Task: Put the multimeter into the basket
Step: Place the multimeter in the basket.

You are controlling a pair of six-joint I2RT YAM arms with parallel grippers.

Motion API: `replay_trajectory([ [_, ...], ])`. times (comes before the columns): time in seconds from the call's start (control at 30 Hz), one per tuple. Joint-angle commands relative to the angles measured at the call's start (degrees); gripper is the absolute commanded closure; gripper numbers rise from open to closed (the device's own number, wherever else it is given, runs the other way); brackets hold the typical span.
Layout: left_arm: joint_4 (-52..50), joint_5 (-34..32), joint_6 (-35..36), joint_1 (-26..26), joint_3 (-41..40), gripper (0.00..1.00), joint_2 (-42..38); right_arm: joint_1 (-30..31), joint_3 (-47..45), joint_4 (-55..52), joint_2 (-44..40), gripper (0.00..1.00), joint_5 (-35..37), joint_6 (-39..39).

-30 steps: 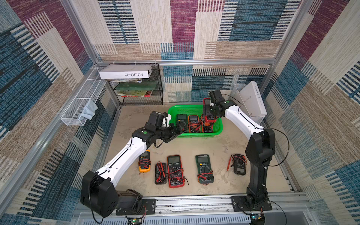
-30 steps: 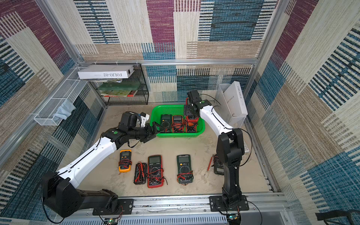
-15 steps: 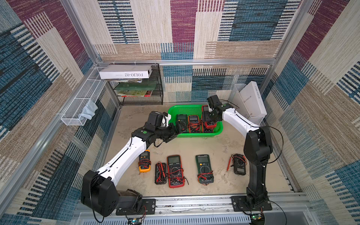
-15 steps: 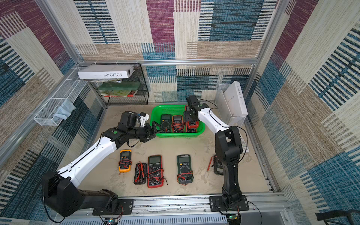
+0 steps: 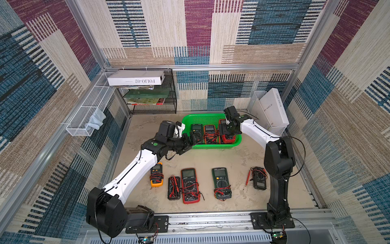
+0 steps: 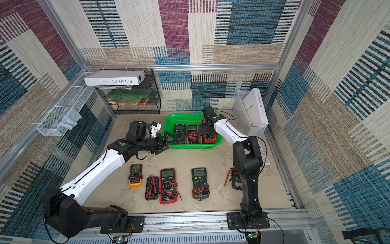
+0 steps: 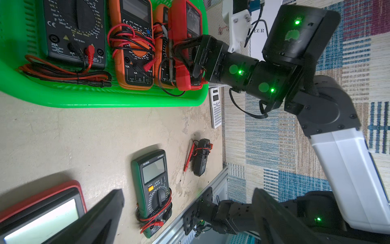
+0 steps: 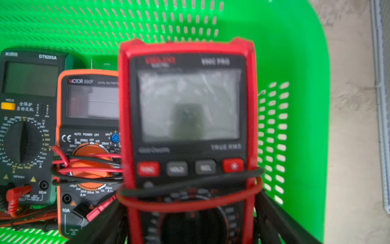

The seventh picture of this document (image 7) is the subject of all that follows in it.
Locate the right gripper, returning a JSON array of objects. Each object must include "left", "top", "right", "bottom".
[{"left": 173, "top": 35, "right": 259, "bottom": 88}]

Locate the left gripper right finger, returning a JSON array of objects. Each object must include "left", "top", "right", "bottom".
[{"left": 252, "top": 188, "right": 324, "bottom": 244}]

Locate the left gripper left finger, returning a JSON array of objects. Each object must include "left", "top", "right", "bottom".
[{"left": 47, "top": 189, "right": 125, "bottom": 244}]

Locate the small red multimeter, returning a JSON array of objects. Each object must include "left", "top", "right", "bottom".
[{"left": 168, "top": 1, "right": 208, "bottom": 92}]

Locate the orange multimeter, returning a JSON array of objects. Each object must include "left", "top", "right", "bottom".
[
  {"left": 153, "top": 4, "right": 175, "bottom": 89},
  {"left": 107, "top": 0, "right": 156, "bottom": 90}
]

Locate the large dark green multimeter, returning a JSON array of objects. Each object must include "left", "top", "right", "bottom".
[{"left": 19, "top": 1, "right": 112, "bottom": 88}]

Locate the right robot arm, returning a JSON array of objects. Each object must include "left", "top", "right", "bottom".
[{"left": 171, "top": 5, "right": 390, "bottom": 244}]

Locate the large red multimeter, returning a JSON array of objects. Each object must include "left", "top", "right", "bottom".
[{"left": 1, "top": 180, "right": 87, "bottom": 244}]

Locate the small black multimeter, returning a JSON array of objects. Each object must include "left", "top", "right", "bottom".
[{"left": 183, "top": 138, "right": 213, "bottom": 176}]

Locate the green plastic basket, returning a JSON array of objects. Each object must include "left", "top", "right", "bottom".
[{"left": 1, "top": 1, "right": 209, "bottom": 108}]

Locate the white calculator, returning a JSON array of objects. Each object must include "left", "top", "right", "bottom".
[{"left": 209, "top": 87, "right": 222, "bottom": 129}]

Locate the white box in holder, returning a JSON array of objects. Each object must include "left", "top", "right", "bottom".
[{"left": 248, "top": 0, "right": 283, "bottom": 61}]

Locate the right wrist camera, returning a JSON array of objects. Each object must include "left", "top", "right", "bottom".
[{"left": 222, "top": 0, "right": 265, "bottom": 53}]

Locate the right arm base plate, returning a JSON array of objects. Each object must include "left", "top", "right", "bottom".
[{"left": 182, "top": 187, "right": 213, "bottom": 236}]

